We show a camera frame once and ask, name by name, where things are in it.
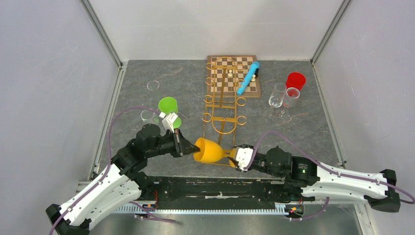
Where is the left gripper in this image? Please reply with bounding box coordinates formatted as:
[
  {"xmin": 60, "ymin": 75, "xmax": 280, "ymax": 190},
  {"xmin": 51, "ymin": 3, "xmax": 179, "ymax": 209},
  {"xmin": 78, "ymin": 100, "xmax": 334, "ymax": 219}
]
[{"xmin": 146, "ymin": 127, "xmax": 200, "ymax": 158}]

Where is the orange plastic wine glass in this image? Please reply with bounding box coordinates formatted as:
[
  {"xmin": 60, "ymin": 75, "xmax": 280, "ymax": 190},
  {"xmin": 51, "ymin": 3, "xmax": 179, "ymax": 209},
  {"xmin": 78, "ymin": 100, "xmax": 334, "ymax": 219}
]
[{"xmin": 193, "ymin": 138, "xmax": 231, "ymax": 166}]

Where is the gold wire glass rack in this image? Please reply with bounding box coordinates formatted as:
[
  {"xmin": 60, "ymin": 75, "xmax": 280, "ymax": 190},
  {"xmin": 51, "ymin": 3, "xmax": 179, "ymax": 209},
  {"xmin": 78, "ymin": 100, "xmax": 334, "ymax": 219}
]
[{"xmin": 202, "ymin": 56, "xmax": 246, "ymax": 146}]

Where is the green plastic wine glass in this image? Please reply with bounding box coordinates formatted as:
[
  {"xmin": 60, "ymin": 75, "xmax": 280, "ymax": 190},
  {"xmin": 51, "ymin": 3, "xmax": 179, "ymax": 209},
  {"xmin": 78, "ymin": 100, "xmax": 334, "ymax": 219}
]
[{"xmin": 158, "ymin": 96, "xmax": 182, "ymax": 128}]

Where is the clear wine glass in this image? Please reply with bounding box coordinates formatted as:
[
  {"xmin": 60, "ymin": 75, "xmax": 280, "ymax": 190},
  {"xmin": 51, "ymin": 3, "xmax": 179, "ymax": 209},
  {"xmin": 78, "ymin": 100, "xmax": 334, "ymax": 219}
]
[
  {"xmin": 263, "ymin": 83, "xmax": 287, "ymax": 122},
  {"xmin": 146, "ymin": 80, "xmax": 160, "ymax": 91},
  {"xmin": 140, "ymin": 110, "xmax": 160, "ymax": 125},
  {"xmin": 277, "ymin": 87, "xmax": 300, "ymax": 119}
]

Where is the red plastic wine glass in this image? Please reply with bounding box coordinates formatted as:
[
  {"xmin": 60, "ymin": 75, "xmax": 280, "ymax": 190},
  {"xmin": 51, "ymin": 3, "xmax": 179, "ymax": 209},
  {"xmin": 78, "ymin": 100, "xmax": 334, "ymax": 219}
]
[{"xmin": 285, "ymin": 72, "xmax": 307, "ymax": 91}]

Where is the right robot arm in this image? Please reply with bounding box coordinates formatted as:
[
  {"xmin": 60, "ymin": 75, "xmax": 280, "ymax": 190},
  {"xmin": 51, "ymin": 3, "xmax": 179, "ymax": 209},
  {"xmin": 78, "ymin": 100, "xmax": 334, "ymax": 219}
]
[{"xmin": 249, "ymin": 146, "xmax": 401, "ymax": 212}]

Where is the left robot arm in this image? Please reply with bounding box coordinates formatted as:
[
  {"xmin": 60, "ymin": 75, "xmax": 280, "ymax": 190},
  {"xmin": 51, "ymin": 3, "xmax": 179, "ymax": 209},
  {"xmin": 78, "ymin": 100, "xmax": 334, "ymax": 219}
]
[{"xmin": 46, "ymin": 124, "xmax": 200, "ymax": 235}]

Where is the wooden chessboard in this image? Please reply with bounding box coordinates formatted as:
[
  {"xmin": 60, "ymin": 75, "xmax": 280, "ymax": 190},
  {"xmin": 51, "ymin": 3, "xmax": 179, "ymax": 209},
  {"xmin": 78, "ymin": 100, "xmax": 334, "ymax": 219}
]
[{"xmin": 206, "ymin": 54, "xmax": 262, "ymax": 98}]

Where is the blue cylinder tube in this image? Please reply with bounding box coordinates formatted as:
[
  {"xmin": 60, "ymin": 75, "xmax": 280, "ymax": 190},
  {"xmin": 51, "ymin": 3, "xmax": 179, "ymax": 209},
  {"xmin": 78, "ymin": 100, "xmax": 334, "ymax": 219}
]
[{"xmin": 236, "ymin": 61, "xmax": 260, "ymax": 96}]

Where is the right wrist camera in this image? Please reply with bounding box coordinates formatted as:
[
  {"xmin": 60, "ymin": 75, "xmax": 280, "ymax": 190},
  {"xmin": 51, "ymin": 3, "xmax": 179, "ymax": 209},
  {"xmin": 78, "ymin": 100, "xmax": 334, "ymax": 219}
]
[{"xmin": 234, "ymin": 147, "xmax": 254, "ymax": 171}]

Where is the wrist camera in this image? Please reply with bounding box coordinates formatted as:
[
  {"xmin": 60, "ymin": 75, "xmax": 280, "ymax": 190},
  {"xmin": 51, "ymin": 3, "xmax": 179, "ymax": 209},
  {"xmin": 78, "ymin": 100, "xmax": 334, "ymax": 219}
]
[
  {"xmin": 234, "ymin": 147, "xmax": 254, "ymax": 171},
  {"xmin": 159, "ymin": 112, "xmax": 182, "ymax": 131}
]

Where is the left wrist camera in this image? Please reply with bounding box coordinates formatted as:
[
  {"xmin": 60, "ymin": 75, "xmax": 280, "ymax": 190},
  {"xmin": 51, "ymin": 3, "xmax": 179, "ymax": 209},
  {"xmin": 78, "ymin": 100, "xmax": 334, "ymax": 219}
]
[{"xmin": 159, "ymin": 112, "xmax": 182, "ymax": 131}]

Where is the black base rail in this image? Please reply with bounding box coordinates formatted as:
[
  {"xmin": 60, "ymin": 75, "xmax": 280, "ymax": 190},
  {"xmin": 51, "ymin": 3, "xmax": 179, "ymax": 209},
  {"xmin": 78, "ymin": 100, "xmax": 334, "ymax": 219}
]
[{"xmin": 136, "ymin": 176, "xmax": 316, "ymax": 210}]

